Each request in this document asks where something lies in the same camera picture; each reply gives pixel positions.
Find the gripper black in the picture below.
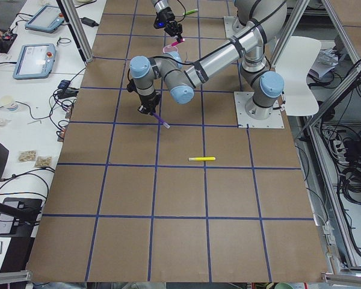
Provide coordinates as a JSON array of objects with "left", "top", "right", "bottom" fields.
[
  {"left": 138, "top": 93, "right": 161, "bottom": 115},
  {"left": 153, "top": 8, "right": 183, "bottom": 41}
]

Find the pink pen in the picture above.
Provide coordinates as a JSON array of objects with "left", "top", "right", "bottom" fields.
[{"left": 170, "top": 38, "right": 185, "bottom": 47}]

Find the purple pen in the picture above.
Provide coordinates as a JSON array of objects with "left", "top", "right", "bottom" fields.
[{"left": 151, "top": 113, "right": 171, "bottom": 129}]

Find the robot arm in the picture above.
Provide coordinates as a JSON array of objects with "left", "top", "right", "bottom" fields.
[
  {"left": 127, "top": 1, "right": 287, "bottom": 120},
  {"left": 152, "top": 0, "right": 183, "bottom": 43}
]

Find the pink mesh cup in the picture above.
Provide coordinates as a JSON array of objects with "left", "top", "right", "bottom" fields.
[{"left": 162, "top": 45, "right": 182, "bottom": 62}]

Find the white paper cup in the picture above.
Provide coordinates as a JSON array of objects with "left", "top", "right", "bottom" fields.
[{"left": 0, "top": 95, "right": 19, "bottom": 111}]

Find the green pen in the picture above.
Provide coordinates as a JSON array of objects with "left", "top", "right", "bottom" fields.
[{"left": 182, "top": 9, "right": 199, "bottom": 16}]

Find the yellow pen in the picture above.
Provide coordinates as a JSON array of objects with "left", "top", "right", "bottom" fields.
[{"left": 188, "top": 157, "right": 216, "bottom": 161}]

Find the black power adapter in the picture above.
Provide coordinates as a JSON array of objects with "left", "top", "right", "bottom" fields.
[{"left": 81, "top": 17, "right": 99, "bottom": 27}]

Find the near teach pendant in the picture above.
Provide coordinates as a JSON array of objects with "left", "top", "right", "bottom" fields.
[{"left": 13, "top": 43, "right": 56, "bottom": 80}]

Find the teach pendant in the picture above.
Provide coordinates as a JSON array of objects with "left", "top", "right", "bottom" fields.
[
  {"left": 25, "top": 5, "right": 64, "bottom": 33},
  {"left": 13, "top": 43, "right": 56, "bottom": 80}
]

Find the white chair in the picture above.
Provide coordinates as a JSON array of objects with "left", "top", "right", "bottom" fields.
[{"left": 276, "top": 36, "right": 321, "bottom": 116}]

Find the far teach pendant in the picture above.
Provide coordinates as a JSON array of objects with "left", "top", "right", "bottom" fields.
[{"left": 25, "top": 5, "right": 64, "bottom": 33}]

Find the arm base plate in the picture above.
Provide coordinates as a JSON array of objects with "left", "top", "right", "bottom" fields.
[
  {"left": 223, "top": 16, "right": 244, "bottom": 38},
  {"left": 233, "top": 92, "right": 285, "bottom": 129}
]

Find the aluminium frame post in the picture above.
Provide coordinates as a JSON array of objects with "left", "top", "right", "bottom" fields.
[{"left": 56, "top": 0, "right": 93, "bottom": 63}]

